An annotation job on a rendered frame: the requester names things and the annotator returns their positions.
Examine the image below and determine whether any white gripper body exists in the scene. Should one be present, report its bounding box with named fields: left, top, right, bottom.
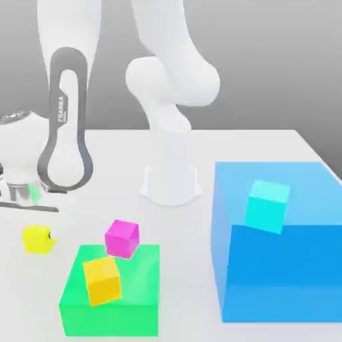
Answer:
left=0, top=200, right=61, bottom=222

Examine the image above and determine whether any small yellow cube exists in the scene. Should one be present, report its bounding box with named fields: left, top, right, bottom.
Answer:
left=21, top=224, right=57, bottom=255

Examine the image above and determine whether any small orange cube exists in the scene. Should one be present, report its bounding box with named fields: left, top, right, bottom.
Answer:
left=82, top=255, right=123, bottom=307

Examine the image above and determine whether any small magenta cube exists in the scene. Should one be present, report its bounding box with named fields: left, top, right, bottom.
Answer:
left=104, top=219, right=140, bottom=261

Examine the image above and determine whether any small cyan cube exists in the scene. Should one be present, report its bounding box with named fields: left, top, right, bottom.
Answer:
left=244, top=179, right=292, bottom=235

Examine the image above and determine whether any large green box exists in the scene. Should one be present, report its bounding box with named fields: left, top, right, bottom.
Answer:
left=58, top=243, right=161, bottom=337

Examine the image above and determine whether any large blue box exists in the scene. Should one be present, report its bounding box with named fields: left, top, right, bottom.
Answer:
left=210, top=161, right=342, bottom=323

